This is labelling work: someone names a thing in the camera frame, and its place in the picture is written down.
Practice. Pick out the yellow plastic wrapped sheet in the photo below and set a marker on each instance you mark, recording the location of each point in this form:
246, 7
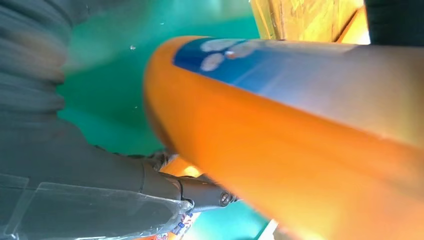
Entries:
304, 20

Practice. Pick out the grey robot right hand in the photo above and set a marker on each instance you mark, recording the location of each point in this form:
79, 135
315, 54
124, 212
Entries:
82, 179

